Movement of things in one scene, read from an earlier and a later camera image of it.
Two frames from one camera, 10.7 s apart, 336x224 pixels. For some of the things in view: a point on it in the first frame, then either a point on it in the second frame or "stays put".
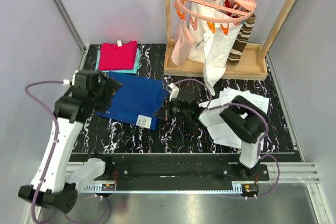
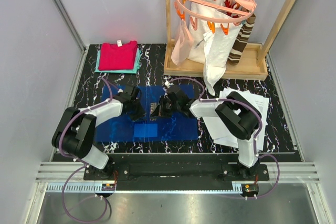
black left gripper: (111, 83) to (140, 113)
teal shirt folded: (134, 71) stays put
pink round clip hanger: (213, 1) stays put
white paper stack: (223, 133) stays put
